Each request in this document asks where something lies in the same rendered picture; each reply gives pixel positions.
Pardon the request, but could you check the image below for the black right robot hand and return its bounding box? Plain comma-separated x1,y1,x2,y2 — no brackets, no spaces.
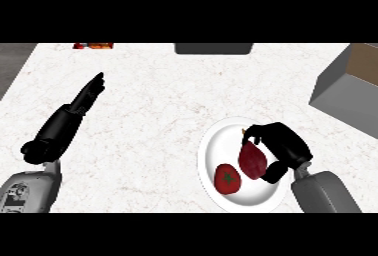
240,121,314,185

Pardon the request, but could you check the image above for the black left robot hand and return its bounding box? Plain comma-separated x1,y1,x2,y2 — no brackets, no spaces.
19,71,106,166

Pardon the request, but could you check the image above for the dark red pear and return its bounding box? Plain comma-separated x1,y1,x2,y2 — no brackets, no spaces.
237,140,268,181

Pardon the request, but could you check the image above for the white round plate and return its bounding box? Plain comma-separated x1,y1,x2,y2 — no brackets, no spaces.
196,116,292,213

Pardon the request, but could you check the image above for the grey cardboard box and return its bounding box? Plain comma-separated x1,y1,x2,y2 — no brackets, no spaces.
307,43,378,140

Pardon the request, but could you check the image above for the red tomato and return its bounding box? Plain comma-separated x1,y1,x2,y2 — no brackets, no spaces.
212,163,243,196

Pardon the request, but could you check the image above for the red and orange packet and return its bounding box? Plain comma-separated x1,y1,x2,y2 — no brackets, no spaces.
72,43,115,50

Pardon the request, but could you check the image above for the dark grey rectangular appliance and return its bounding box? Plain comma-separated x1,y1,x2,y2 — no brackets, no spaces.
174,43,255,56

